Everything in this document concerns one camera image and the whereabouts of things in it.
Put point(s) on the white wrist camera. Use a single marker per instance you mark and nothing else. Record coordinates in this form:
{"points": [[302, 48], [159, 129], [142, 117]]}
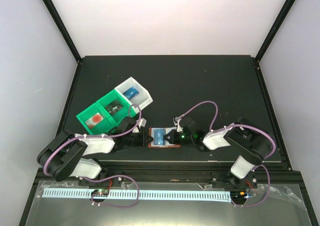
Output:
{"points": [[176, 122], [140, 126]]}

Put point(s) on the white plastic bin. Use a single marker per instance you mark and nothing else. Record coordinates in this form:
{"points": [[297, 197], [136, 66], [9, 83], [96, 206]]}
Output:
{"points": [[143, 99]]}

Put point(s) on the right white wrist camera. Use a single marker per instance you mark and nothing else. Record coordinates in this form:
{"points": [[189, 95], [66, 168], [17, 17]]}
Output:
{"points": [[176, 122]]}

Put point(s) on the green bin near white bin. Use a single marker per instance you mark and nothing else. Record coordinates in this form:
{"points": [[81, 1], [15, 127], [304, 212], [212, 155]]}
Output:
{"points": [[124, 112]]}

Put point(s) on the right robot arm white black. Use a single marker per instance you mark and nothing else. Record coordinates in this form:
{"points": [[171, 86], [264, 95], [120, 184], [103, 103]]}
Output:
{"points": [[252, 145]]}

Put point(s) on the green bin at end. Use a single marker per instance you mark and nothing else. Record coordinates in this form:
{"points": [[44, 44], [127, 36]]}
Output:
{"points": [[103, 127]]}

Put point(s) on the white slotted cable duct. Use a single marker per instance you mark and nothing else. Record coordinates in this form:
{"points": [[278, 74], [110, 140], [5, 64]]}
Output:
{"points": [[180, 195]]}

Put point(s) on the left black frame post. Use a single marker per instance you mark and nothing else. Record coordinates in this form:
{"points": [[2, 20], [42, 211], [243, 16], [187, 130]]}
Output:
{"points": [[62, 29]]}

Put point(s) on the blue card in white bin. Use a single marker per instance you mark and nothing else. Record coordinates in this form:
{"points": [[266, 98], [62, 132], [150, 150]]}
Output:
{"points": [[130, 93]]}

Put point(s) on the small circuit board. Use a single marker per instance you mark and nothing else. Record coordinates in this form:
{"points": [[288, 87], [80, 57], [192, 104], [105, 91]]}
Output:
{"points": [[100, 193]]}

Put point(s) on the red white card in bin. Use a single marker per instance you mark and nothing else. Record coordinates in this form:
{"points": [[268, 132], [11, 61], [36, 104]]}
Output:
{"points": [[94, 120]]}

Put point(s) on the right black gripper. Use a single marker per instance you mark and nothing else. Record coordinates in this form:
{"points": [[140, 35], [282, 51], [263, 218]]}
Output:
{"points": [[173, 140]]}

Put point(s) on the right black frame post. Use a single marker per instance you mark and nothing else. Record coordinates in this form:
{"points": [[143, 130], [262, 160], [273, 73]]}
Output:
{"points": [[288, 4]]}

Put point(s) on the black aluminium front rail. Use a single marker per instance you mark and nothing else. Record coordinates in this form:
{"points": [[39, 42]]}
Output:
{"points": [[165, 172]]}

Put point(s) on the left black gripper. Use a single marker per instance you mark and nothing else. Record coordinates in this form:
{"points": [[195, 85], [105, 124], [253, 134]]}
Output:
{"points": [[143, 142]]}

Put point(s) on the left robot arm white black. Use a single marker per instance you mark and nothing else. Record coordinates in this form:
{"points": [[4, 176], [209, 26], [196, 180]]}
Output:
{"points": [[64, 156]]}

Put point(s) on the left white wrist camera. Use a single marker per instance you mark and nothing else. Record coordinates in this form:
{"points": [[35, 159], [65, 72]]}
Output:
{"points": [[140, 126]]}

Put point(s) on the brown leather card holder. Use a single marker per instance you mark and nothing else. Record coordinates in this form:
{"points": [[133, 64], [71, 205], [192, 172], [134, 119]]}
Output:
{"points": [[167, 145]]}

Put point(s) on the black frame post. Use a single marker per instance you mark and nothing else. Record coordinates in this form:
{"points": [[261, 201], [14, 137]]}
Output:
{"points": [[62, 29], [288, 4]]}

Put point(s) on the blue card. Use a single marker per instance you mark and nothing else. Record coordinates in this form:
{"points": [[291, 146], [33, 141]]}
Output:
{"points": [[158, 136], [130, 93]]}

